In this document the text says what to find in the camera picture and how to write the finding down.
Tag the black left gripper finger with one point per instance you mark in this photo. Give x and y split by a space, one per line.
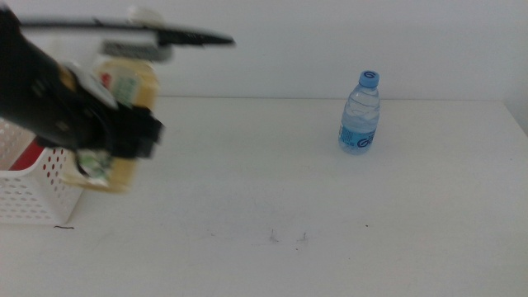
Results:
136 132

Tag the yellow tea bottle green label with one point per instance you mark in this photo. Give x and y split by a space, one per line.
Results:
140 86

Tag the red soda can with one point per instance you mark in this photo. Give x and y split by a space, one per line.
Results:
26 158

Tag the clear water bottle blue cap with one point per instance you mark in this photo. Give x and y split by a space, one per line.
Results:
359 119

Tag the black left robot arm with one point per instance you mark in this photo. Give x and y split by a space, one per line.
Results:
24 82

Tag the white perforated plastic basket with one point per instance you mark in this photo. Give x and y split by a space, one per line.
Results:
37 198

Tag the small black scrap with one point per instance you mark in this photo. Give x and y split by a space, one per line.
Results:
64 227

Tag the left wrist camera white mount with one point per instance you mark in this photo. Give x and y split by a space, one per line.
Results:
136 51

